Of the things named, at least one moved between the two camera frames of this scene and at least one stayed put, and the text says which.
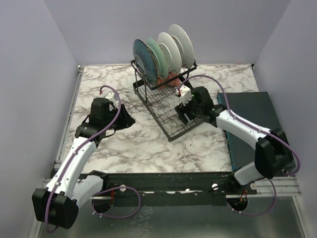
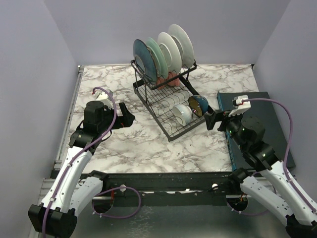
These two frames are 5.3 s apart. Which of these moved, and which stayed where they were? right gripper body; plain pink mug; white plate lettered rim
Moved: right gripper body
Stayed: white plate lettered rim; plain pink mug
